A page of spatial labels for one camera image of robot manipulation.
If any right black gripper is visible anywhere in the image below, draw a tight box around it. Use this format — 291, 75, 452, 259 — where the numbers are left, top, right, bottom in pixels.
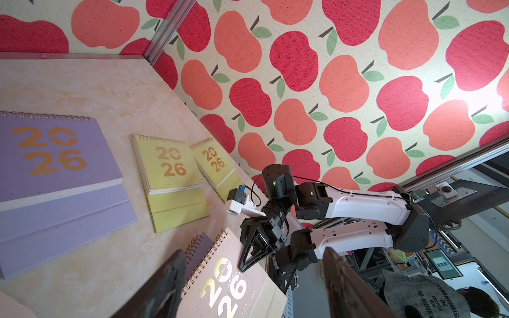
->
239, 200, 292, 272

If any yellow-green calendar back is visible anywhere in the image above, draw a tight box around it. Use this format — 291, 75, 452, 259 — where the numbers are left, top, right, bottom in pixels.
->
133, 135, 209, 233

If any pink calendar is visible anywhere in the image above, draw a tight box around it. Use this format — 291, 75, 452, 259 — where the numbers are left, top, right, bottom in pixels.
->
176, 228, 287, 317
0, 292, 37, 318

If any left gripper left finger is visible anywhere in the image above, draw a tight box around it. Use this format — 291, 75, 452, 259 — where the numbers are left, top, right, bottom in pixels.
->
113, 250, 186, 318

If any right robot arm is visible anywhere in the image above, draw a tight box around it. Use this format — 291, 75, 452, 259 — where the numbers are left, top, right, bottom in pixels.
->
239, 164, 430, 278

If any purple calendar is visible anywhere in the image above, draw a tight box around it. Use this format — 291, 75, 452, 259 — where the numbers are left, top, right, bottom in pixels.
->
1, 111, 137, 279
185, 233, 213, 280

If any right aluminium frame post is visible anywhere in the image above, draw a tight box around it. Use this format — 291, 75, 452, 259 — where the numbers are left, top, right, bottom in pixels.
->
143, 0, 196, 66

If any purple calendar back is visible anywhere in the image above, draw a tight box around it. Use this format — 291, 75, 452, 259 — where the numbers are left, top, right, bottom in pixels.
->
1, 111, 137, 279

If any yellow-green calendar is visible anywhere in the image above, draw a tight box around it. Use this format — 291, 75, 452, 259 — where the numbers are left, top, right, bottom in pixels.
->
133, 135, 209, 233
191, 138, 243, 203

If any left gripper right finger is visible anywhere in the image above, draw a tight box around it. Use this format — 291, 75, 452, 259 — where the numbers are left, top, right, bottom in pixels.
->
323, 247, 396, 318

